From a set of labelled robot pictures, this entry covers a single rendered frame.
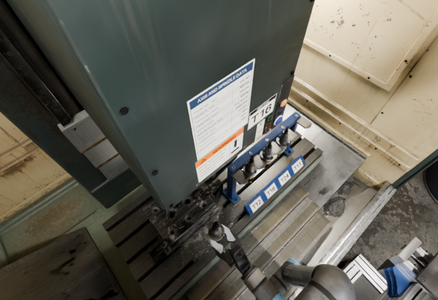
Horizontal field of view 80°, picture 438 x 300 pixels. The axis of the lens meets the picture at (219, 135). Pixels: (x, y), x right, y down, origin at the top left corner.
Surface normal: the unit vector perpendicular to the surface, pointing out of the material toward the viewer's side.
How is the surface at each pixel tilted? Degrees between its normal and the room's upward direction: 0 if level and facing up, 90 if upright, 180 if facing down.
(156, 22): 90
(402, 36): 90
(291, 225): 8
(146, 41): 90
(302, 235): 8
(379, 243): 0
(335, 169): 24
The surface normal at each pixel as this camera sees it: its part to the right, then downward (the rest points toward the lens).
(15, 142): 0.66, 0.61
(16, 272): 0.29, -0.74
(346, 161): -0.32, -0.28
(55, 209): -0.02, -0.56
